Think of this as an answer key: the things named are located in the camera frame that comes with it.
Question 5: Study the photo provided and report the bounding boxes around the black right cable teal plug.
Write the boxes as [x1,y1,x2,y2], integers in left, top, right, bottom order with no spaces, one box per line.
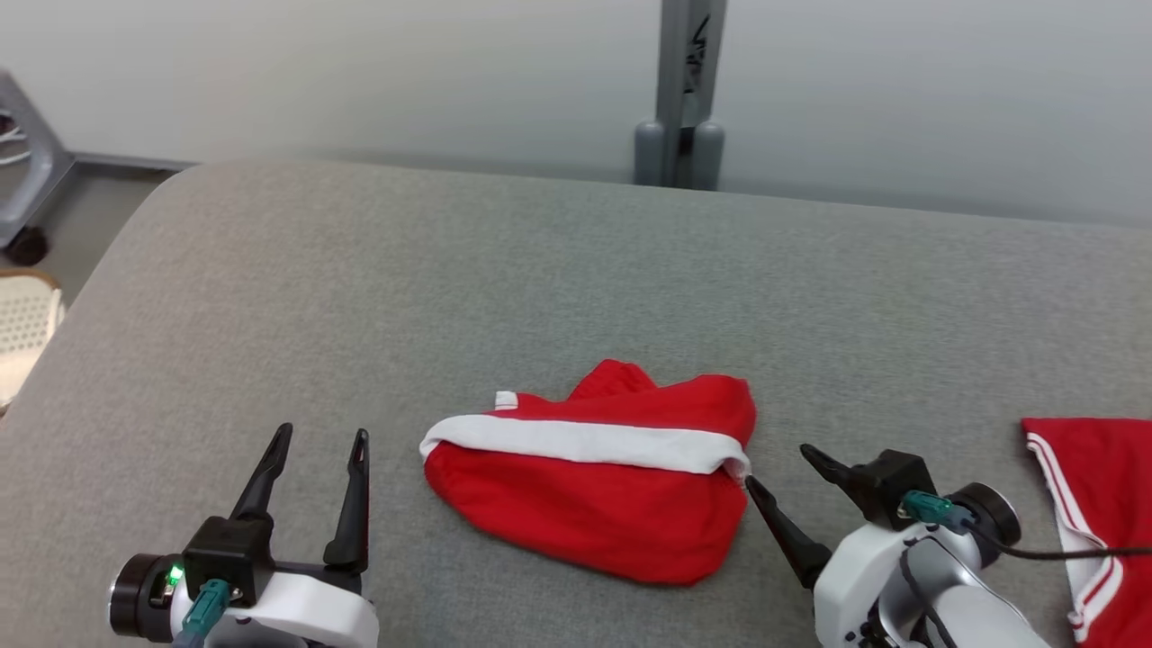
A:
[900,490,1152,564]

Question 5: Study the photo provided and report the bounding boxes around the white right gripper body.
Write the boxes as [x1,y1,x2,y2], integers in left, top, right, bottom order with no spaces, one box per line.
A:
[813,522,937,648]

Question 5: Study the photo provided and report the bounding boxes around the grey metal stand frame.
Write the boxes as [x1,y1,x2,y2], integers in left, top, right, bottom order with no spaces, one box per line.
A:
[0,70,195,253]

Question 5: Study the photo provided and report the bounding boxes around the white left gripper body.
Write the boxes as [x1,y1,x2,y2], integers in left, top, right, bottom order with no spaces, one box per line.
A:
[211,563,381,648]

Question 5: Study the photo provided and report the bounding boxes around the white cable bundle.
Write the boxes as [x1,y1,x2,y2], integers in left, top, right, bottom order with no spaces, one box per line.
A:
[0,110,33,168]

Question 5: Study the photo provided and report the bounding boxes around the red white Bulls jersey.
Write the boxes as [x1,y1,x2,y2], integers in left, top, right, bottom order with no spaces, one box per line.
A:
[1021,417,1152,648]

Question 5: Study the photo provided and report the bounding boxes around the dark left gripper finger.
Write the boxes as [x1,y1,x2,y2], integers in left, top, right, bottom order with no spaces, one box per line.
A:
[324,428,371,575]
[229,423,294,523]

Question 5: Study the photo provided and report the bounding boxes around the red shorts with white stripe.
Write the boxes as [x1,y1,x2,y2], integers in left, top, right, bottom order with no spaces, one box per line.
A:
[419,359,758,587]

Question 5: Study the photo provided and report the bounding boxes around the beige perforated laundry basket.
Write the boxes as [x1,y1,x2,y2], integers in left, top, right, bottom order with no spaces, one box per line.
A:
[0,270,67,411]

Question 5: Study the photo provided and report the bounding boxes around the black cable teal plug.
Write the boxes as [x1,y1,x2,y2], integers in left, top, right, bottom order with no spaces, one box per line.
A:
[900,490,1152,564]
[171,579,233,648]

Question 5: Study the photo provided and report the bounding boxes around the grey metal upright post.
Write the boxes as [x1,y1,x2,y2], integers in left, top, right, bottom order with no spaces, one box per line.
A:
[633,0,727,192]

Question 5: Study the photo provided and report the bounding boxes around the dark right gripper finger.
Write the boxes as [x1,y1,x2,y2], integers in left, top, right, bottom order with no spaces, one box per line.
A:
[799,444,866,497]
[744,475,833,591]

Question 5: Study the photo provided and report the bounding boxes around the black caster wheel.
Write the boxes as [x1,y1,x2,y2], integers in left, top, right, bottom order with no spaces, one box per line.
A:
[4,225,51,267]

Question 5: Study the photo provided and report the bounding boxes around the black left cable teal plug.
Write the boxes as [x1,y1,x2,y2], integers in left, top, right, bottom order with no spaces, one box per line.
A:
[171,579,233,648]

